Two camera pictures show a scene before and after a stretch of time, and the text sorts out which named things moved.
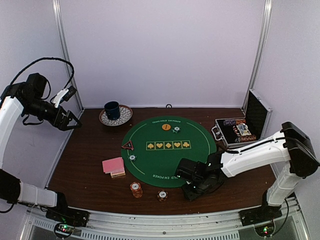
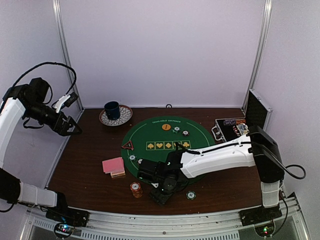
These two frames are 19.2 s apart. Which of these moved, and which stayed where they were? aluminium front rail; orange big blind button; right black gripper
Moved: right black gripper
Stayed: orange big blind button; aluminium front rail
